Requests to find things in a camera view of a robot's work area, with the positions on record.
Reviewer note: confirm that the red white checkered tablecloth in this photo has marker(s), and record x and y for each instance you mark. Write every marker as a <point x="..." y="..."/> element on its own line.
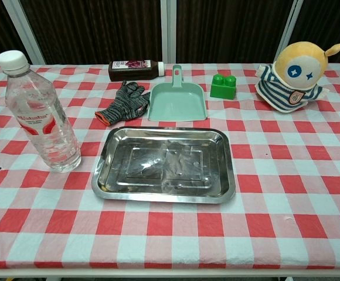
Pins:
<point x="275" y="175"/>

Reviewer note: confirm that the transparent plastic water bottle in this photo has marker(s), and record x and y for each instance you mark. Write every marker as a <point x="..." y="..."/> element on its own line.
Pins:
<point x="41" y="117"/>

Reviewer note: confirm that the mint green plastic dustpan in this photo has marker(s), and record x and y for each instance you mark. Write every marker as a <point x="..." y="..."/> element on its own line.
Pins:
<point x="177" y="102"/>

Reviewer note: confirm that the grey striped knit glove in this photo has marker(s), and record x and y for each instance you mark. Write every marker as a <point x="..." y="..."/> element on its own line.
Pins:
<point x="123" y="105"/>

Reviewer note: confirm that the white partition post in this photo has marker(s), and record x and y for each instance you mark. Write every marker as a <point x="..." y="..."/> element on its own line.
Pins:
<point x="164" y="29"/>
<point x="23" y="32"/>
<point x="290" y="26"/>

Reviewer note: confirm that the dark juice bottle white cap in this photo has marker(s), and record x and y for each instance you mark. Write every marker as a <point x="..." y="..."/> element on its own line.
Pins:
<point x="129" y="73"/>

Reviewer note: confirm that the green plastic building block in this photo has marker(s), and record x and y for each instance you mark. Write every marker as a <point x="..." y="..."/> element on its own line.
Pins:
<point x="222" y="90"/>

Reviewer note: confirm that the yellow plush toy striped shirt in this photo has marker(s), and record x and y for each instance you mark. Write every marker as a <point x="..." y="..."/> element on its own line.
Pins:
<point x="293" y="70"/>

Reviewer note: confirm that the rectangular metal tray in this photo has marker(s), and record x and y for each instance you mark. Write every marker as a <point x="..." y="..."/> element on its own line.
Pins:
<point x="158" y="164"/>

